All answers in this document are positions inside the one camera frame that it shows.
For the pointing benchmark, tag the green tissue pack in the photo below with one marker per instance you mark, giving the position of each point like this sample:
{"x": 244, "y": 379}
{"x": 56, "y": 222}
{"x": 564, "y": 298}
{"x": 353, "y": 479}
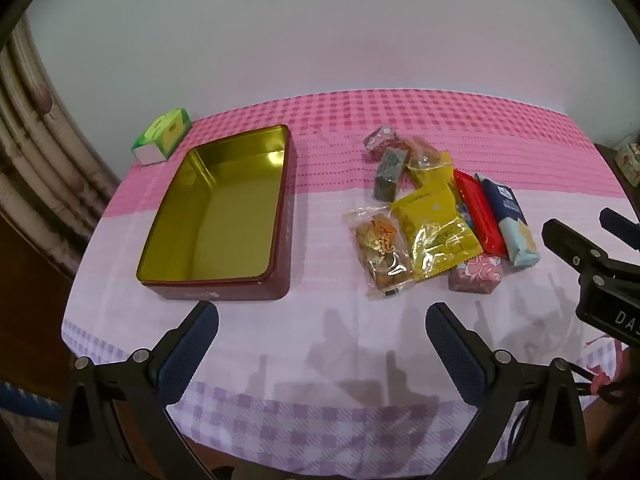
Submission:
{"x": 162, "y": 132}

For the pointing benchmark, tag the blue striped cloth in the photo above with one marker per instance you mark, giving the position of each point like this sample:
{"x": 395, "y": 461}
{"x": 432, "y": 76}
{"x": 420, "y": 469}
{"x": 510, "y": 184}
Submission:
{"x": 25, "y": 402}

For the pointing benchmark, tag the beige patterned curtain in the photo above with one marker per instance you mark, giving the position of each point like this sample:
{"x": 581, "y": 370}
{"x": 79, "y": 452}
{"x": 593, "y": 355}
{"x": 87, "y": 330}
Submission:
{"x": 30, "y": 160}

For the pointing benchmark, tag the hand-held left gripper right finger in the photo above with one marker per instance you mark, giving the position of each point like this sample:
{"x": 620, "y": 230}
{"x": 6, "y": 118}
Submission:
{"x": 457, "y": 355}

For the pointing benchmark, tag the blue candy packet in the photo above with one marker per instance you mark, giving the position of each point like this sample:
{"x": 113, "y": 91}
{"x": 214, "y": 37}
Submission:
{"x": 464, "y": 212}

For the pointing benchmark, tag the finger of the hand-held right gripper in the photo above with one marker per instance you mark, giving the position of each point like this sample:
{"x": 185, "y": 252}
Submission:
{"x": 570, "y": 245}
{"x": 622, "y": 227}

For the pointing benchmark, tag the clear brown cookie packet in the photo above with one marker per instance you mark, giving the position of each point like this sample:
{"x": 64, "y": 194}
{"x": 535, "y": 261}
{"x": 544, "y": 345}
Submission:
{"x": 380, "y": 250}

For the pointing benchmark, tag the grey dark snack packet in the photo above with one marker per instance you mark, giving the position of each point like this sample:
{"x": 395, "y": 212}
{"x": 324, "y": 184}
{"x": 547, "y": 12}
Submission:
{"x": 390, "y": 175}

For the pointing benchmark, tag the maroon tin box gold inside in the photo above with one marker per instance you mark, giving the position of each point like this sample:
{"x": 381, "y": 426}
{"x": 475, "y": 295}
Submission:
{"x": 215, "y": 210}

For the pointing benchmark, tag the patterned small box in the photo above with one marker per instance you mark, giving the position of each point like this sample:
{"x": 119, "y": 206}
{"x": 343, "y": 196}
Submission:
{"x": 629, "y": 157}

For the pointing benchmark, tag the dark brown furniture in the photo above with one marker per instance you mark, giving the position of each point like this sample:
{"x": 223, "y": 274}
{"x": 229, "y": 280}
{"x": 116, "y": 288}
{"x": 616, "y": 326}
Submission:
{"x": 35, "y": 285}

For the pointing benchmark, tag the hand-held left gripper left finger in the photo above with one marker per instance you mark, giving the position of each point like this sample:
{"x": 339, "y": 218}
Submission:
{"x": 192, "y": 345}

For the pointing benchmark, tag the red snack packet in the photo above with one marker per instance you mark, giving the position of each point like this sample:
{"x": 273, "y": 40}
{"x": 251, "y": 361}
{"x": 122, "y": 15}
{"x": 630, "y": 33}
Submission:
{"x": 480, "y": 215}

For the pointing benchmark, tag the yellow snack packet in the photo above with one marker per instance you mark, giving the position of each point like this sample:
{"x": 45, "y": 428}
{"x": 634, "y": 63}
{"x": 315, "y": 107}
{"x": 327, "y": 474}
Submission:
{"x": 430, "y": 215}
{"x": 435, "y": 176}

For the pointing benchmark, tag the pink patterned snack packet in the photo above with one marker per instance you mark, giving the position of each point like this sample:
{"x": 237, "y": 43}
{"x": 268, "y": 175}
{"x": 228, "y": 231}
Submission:
{"x": 475, "y": 272}
{"x": 382, "y": 141}

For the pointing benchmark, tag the clear orange snack packet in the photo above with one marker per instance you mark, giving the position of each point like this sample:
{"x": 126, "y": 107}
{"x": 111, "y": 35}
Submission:
{"x": 422, "y": 152}

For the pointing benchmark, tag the navy and light-blue snack packet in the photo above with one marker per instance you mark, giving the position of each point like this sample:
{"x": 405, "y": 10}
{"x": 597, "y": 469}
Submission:
{"x": 512, "y": 230}

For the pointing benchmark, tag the pink checked tablecloth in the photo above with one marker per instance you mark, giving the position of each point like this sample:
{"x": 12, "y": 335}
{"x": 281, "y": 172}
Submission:
{"x": 325, "y": 340}

